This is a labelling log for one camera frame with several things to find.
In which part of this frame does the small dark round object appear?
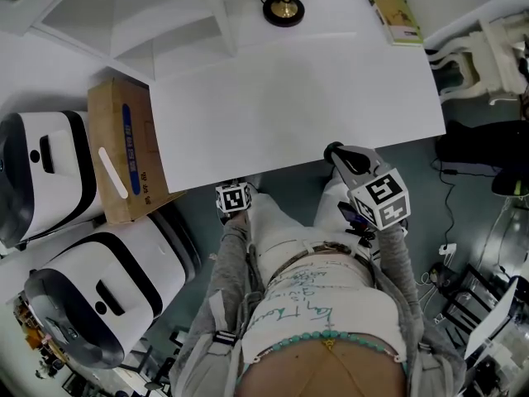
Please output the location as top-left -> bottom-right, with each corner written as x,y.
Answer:
323,141 -> 345,165

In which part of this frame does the person's right forearm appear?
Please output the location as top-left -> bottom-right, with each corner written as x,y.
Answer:
374,221 -> 425,322

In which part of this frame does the black bag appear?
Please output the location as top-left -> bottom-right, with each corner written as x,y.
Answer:
436,120 -> 529,178

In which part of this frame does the person's right leg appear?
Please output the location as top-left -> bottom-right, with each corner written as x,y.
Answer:
312,175 -> 357,240

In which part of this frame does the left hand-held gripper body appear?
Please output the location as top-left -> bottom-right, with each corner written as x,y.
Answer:
214,182 -> 254,215

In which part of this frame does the white shade table lamp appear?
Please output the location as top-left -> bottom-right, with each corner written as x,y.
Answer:
258,0 -> 323,28

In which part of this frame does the white and black machine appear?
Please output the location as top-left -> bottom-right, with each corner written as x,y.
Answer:
23,211 -> 203,371
0,111 -> 102,247

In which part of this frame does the person's torso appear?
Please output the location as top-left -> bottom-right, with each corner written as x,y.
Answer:
169,242 -> 468,397

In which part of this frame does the green book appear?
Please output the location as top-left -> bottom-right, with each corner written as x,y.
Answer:
365,0 -> 425,48

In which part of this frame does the person's left forearm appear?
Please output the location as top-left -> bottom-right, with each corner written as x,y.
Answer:
193,212 -> 258,347

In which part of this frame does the black metal frame rack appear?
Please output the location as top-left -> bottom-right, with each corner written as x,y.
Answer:
441,262 -> 498,339

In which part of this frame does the cream ornate vanity table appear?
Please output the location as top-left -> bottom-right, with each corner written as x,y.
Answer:
425,12 -> 529,107

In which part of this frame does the brown cardboard box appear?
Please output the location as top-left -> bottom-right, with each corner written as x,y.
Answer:
87,76 -> 187,226

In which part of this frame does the person's leg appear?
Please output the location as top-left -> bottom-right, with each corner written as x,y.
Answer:
312,175 -> 357,240
247,192 -> 316,261

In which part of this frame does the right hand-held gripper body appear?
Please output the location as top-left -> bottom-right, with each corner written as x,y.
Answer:
344,160 -> 412,231

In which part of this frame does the person's left leg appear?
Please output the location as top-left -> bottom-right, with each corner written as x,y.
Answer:
247,192 -> 316,261

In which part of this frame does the white desk with hutch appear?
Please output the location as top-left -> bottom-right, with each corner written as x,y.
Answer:
0,0 -> 513,194

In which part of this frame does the turquoise bead necklace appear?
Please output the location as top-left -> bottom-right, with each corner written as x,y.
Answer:
251,331 -> 402,366

